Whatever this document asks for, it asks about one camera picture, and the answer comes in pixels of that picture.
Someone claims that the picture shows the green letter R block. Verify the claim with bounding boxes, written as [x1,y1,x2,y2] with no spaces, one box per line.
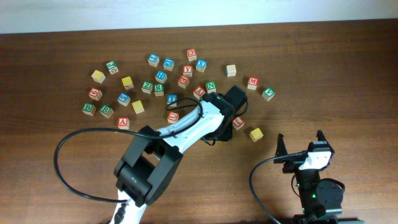
[154,84,164,96]

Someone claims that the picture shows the green letter Z block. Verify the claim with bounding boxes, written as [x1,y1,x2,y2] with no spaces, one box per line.
[141,81,154,94]

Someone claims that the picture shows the red letter U block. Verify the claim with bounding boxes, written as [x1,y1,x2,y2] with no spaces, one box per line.
[167,111,179,124]

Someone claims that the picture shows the blue letter H block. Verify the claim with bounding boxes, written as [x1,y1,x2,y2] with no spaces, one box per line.
[155,71,167,84]

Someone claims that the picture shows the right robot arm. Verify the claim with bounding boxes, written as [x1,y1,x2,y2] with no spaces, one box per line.
[275,130,364,223]

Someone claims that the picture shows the red letter Y upright block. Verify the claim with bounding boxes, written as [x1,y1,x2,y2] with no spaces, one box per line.
[183,65,193,77]

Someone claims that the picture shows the yellow block near right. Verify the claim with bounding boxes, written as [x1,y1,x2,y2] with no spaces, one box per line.
[249,128,264,142]

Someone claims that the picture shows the red number 3 block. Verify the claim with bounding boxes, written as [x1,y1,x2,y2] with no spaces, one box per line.
[233,116,245,130]

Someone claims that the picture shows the green letter N block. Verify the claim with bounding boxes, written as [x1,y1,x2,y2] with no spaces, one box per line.
[206,82,216,93]

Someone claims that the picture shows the green letter b block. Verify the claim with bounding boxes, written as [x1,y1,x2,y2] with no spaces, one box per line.
[99,105,114,118]
[82,103,96,116]

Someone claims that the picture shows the blue letter T block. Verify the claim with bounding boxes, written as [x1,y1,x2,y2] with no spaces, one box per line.
[167,95,177,107]

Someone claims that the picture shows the red letter Y tilted block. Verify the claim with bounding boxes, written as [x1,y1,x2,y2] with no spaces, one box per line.
[193,86,206,100]

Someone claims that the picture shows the green letter V block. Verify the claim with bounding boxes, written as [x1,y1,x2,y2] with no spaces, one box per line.
[262,88,275,101]

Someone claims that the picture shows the plain wooden block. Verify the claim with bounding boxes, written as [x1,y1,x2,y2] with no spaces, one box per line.
[226,65,237,77]

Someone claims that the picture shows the green letter Q block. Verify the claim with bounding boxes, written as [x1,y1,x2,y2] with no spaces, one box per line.
[106,61,119,74]

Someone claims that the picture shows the yellow block upper middle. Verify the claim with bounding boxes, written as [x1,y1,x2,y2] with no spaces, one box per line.
[121,76,134,90]

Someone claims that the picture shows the red letter A block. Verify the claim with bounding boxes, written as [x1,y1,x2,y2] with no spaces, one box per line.
[117,117,130,129]

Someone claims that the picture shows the yellow letter S block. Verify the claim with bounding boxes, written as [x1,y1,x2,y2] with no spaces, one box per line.
[132,100,145,114]

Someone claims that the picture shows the red letter E block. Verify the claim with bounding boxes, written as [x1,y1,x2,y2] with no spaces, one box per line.
[177,75,190,89]

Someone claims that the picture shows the green letter B right block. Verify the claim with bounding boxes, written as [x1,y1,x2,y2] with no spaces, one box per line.
[99,105,114,118]

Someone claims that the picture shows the yellow block far left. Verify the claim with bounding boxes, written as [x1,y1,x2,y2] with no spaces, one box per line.
[91,70,106,83]

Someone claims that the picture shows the blue letter D block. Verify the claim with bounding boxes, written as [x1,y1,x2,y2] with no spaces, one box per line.
[163,58,175,71]

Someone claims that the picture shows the red letter C block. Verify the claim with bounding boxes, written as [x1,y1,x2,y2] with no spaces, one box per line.
[187,49,197,62]

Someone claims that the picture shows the blue letter X block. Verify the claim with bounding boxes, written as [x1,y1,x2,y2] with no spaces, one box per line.
[196,59,207,72]

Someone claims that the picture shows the red number 6 block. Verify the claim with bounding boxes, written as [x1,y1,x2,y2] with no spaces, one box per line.
[88,88,103,101]

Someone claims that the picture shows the red letter M block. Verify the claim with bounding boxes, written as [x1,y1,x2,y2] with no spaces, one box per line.
[248,77,259,90]

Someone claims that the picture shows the green letter B left block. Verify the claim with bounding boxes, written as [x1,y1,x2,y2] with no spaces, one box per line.
[82,103,96,116]

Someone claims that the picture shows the blue number 5 block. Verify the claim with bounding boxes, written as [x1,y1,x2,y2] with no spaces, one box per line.
[117,93,131,106]

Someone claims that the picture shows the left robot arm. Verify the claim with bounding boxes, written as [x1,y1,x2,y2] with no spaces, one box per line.
[110,86,248,223]

